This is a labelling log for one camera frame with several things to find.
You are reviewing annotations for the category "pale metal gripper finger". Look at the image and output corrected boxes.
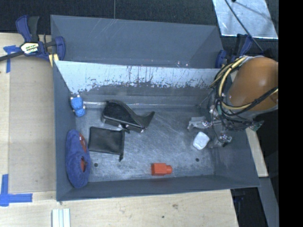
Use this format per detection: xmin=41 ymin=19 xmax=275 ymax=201
xmin=208 ymin=134 xmax=232 ymax=149
xmin=187 ymin=116 xmax=212 ymax=131

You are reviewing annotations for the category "white rounded plastic piece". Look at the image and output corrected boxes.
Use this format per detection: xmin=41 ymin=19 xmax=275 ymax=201
xmin=192 ymin=131 xmax=211 ymax=151

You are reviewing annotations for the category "red plastic block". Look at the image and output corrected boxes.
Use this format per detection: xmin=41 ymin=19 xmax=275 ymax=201
xmin=151 ymin=163 xmax=173 ymax=176

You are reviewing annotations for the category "black flat pouch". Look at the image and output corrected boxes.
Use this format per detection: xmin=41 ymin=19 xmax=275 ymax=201
xmin=88 ymin=126 xmax=126 ymax=163

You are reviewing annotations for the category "grey metal bin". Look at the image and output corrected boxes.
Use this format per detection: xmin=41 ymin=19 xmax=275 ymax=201
xmin=50 ymin=15 xmax=261 ymax=202

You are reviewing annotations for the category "blue toy animal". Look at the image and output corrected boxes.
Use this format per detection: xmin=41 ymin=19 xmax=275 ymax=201
xmin=70 ymin=95 xmax=87 ymax=118

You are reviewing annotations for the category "blue cloth with red patches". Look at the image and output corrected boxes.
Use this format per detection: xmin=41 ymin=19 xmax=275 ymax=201
xmin=65 ymin=129 xmax=91 ymax=190

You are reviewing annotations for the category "pale wood flat board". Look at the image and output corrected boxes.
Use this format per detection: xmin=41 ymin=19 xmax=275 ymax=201
xmin=8 ymin=55 xmax=57 ymax=194

